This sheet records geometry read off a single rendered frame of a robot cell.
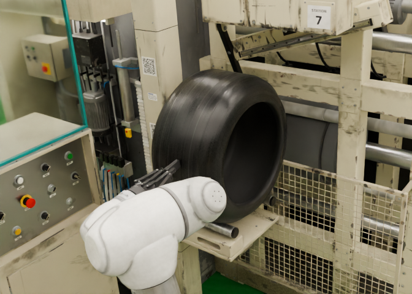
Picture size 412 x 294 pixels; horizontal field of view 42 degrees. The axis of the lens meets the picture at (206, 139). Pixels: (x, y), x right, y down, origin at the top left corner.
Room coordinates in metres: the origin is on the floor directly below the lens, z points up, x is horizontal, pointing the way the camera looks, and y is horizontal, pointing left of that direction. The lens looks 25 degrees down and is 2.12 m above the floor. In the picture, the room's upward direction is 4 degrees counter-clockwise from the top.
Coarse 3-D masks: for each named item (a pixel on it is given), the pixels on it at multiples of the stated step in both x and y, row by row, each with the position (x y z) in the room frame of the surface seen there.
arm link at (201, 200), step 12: (180, 180) 1.07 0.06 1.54; (192, 180) 1.04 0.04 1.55; (204, 180) 1.03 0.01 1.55; (168, 192) 1.01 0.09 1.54; (180, 192) 1.01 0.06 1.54; (192, 192) 1.00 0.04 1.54; (204, 192) 1.00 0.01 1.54; (216, 192) 1.01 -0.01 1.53; (180, 204) 0.98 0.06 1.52; (192, 204) 0.99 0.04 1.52; (204, 204) 0.98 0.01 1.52; (216, 204) 0.99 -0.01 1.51; (192, 216) 0.98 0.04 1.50; (204, 216) 0.98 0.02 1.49; (216, 216) 0.99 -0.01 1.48; (192, 228) 0.98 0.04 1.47
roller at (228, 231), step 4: (208, 224) 1.83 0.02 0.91; (212, 224) 1.82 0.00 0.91; (216, 224) 1.81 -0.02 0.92; (220, 224) 1.80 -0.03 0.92; (224, 224) 1.80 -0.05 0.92; (228, 224) 1.80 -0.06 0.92; (208, 228) 1.83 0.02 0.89; (212, 228) 1.81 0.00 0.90; (216, 228) 1.80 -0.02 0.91; (220, 228) 1.79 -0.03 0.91; (224, 228) 1.78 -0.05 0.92; (228, 228) 1.77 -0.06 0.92; (232, 228) 1.77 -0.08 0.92; (236, 228) 1.77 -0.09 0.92; (220, 232) 1.79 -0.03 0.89; (224, 232) 1.77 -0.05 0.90; (228, 232) 1.76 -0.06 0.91; (232, 232) 1.75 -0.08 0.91; (236, 232) 1.76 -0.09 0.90; (232, 236) 1.75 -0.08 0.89; (236, 236) 1.76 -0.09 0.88
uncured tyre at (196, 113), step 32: (192, 96) 1.86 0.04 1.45; (224, 96) 1.81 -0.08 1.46; (256, 96) 1.89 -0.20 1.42; (160, 128) 1.83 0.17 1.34; (192, 128) 1.75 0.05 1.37; (224, 128) 1.74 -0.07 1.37; (256, 128) 2.19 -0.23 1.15; (160, 160) 1.78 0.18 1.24; (192, 160) 1.69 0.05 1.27; (224, 160) 2.18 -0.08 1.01; (256, 160) 2.13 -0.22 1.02; (256, 192) 2.00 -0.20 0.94
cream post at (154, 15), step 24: (144, 0) 2.07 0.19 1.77; (168, 0) 2.11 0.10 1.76; (144, 24) 2.08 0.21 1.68; (168, 24) 2.10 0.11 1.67; (144, 48) 2.10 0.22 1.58; (168, 48) 2.09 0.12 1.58; (168, 72) 2.08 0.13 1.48; (144, 96) 2.12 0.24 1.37; (168, 96) 2.06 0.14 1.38; (192, 264) 2.10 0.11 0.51; (192, 288) 2.08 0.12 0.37
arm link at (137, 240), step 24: (144, 192) 1.01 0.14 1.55; (120, 216) 0.93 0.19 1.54; (144, 216) 0.93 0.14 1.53; (168, 216) 0.95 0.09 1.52; (96, 240) 0.89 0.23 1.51; (120, 240) 0.89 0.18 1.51; (144, 240) 0.90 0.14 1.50; (168, 240) 0.93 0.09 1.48; (96, 264) 0.89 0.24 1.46; (120, 264) 0.87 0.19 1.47; (144, 264) 0.88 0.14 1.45; (168, 264) 0.91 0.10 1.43; (144, 288) 0.89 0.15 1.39; (168, 288) 0.90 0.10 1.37
